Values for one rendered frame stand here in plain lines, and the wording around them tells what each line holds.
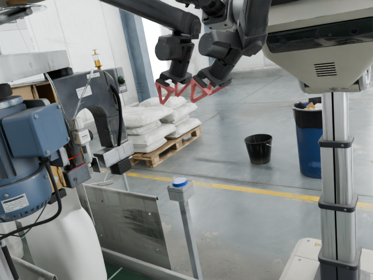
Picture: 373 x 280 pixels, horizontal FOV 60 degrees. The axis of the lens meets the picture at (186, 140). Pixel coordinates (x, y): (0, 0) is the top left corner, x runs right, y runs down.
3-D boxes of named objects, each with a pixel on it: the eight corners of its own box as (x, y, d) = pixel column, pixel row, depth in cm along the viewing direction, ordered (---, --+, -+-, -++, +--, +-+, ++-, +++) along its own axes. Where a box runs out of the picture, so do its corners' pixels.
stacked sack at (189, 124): (203, 125, 474) (202, 115, 469) (177, 141, 423) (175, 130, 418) (180, 125, 498) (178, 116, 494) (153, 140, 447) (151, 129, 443)
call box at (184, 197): (195, 193, 132) (193, 180, 131) (185, 203, 126) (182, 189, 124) (180, 191, 137) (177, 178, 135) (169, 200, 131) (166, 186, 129)
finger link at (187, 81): (161, 95, 110) (167, 70, 105) (172, 90, 115) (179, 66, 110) (177, 104, 108) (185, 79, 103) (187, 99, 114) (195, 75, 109)
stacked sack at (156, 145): (169, 143, 417) (167, 134, 413) (147, 155, 384) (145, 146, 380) (132, 141, 455) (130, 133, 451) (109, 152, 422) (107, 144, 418)
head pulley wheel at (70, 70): (79, 73, 104) (77, 65, 104) (55, 79, 98) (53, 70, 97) (62, 75, 110) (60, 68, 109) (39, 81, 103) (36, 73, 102)
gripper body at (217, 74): (196, 74, 91) (210, 53, 87) (214, 68, 99) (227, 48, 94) (212, 89, 90) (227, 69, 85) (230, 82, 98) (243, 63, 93)
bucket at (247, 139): (278, 156, 351) (276, 134, 343) (268, 167, 328) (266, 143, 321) (252, 154, 368) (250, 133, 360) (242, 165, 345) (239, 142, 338)
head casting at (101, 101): (130, 140, 119) (110, 59, 110) (76, 167, 101) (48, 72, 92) (79, 138, 136) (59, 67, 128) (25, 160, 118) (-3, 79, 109)
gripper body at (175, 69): (159, 77, 101) (164, 55, 97) (175, 71, 110) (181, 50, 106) (175, 86, 100) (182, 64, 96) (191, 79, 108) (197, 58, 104)
